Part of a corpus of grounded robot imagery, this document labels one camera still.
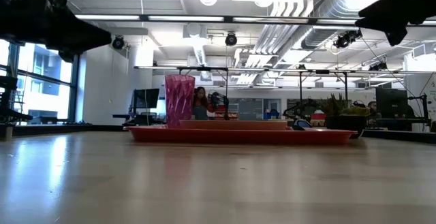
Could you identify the beige plastic plate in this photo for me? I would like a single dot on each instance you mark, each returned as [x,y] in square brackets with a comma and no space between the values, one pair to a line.
[235,125]

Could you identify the black ceiling camera cluster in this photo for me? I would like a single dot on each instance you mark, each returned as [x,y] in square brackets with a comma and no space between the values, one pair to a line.
[347,38]

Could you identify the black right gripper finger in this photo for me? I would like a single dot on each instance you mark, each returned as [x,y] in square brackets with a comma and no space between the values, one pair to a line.
[396,36]
[378,18]

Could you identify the blue round object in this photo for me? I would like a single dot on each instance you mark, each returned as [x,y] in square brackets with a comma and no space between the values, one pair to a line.
[301,124]

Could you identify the red plastic tray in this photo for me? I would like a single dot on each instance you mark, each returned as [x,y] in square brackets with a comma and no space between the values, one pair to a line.
[235,135]

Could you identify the black plant pot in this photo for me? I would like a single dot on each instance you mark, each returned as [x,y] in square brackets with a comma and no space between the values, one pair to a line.
[345,125]

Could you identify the person standing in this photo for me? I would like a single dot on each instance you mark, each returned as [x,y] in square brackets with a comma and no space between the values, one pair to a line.
[201,107]

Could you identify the black ceiling spotlight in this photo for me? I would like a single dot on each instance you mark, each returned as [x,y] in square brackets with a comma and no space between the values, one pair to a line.
[231,39]
[118,42]

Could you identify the green potted plant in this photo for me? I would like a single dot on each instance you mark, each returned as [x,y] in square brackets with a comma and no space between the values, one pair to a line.
[344,107]

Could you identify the large black computer monitor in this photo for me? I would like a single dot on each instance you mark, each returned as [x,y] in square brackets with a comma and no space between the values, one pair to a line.
[391,101]

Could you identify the large window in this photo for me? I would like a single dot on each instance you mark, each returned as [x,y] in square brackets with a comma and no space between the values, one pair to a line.
[41,84]

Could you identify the pink faceted plastic cup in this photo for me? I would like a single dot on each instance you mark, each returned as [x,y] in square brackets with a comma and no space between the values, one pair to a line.
[179,99]

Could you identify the black background robot arm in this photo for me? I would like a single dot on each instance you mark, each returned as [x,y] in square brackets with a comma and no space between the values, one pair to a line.
[218,101]

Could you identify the black stand beside window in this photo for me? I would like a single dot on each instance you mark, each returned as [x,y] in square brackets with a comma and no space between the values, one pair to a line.
[7,96]

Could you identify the red box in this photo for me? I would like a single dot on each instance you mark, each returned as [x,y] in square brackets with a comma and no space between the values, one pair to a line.
[318,116]

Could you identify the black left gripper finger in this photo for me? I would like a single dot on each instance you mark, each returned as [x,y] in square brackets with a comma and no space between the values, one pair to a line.
[88,36]
[66,56]

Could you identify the silver ventilation duct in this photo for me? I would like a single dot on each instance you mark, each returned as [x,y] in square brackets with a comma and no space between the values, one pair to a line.
[344,9]

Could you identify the overhead light bar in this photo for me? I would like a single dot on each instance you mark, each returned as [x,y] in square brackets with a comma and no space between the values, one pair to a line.
[238,19]

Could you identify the black metal frame stand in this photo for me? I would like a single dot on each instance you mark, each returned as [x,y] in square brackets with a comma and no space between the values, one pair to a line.
[299,81]

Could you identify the person seated at desk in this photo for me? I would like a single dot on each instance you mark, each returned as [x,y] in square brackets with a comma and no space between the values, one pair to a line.
[373,111]

